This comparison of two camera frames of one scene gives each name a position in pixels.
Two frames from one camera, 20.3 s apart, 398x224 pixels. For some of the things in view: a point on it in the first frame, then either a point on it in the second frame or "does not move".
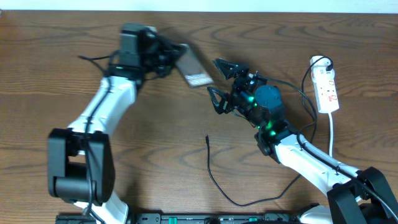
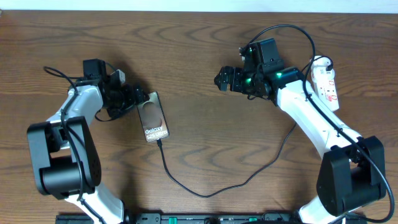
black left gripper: (173, 52) to (130, 100)
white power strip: (324, 83) does not move
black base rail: (189, 218) does not move
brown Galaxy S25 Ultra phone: (194, 73) to (153, 117)
